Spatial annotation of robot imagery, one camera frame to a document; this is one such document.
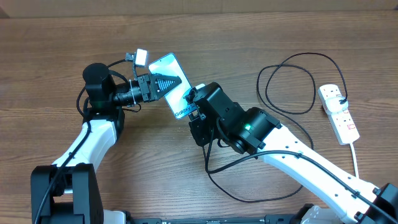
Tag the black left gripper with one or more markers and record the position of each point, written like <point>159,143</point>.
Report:
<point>152,80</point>

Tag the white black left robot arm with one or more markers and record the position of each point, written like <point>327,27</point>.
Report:
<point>67,190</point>

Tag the white charger plug adapter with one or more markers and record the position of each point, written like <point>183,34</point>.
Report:
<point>335,104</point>

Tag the blue Galaxy smartphone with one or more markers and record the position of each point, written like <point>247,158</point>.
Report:
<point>168,65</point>

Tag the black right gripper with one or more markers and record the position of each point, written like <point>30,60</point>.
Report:
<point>204,138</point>

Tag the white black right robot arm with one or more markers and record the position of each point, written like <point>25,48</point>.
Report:
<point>260,135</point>

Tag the white power extension strip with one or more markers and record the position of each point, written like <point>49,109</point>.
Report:
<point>342,122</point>

